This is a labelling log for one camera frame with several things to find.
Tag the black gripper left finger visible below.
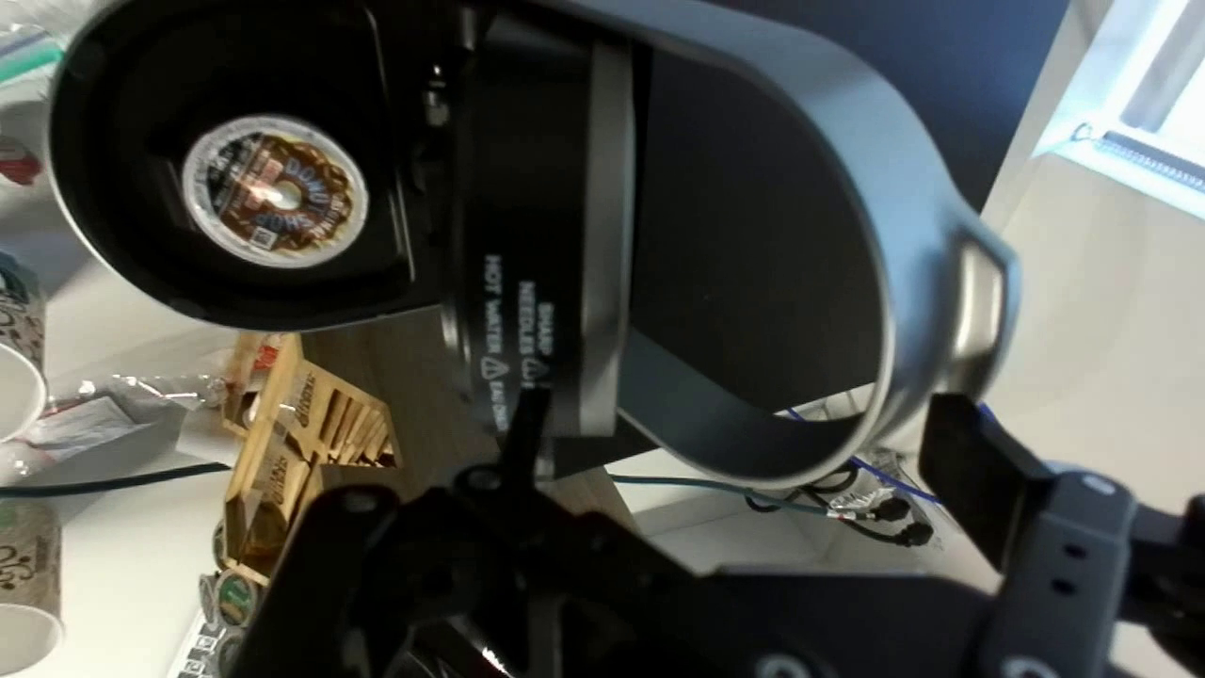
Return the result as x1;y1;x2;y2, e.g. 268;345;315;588
231;393;989;678

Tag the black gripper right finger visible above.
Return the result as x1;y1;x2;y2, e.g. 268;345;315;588
917;396;1205;678

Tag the black coffee maker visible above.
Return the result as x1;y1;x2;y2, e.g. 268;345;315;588
48;0;1022;487

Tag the coffee pod in brewer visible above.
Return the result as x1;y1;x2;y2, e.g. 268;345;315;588
182;114;369;271

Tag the wooden condiment organizer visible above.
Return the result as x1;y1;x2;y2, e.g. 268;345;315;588
213;332;398;583

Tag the clear plastic bag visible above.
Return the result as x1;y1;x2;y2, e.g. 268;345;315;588
0;372;217;487

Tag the near patterned paper cup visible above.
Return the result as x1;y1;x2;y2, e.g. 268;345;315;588
0;499;68;678

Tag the patterned paper cup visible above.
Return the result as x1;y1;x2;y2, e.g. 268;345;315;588
0;499;68;678
0;253;48;441

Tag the far patterned paper cup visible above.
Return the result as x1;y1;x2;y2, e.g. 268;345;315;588
0;253;48;441

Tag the black cable on counter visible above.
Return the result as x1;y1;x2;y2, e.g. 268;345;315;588
0;455;237;499

